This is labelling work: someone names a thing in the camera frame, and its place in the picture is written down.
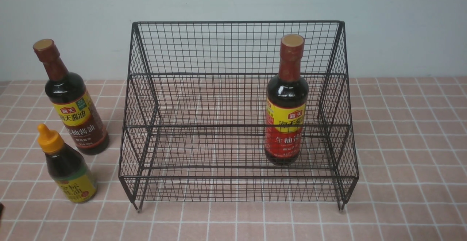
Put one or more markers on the dark soy sauce bottle brown label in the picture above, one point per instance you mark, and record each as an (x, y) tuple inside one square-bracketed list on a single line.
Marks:
[(70, 98)]

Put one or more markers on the small bottle orange cap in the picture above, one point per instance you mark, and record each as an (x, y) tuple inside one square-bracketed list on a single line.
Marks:
[(66, 166)]

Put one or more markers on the black wire mesh shelf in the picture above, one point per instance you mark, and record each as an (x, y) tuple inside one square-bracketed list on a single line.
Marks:
[(194, 125)]

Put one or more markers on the pink checkered tablecloth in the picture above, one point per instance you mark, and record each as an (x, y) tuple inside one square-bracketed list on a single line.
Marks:
[(411, 144)]

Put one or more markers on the soy sauce bottle red label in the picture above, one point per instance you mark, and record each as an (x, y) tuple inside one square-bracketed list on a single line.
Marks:
[(287, 93)]

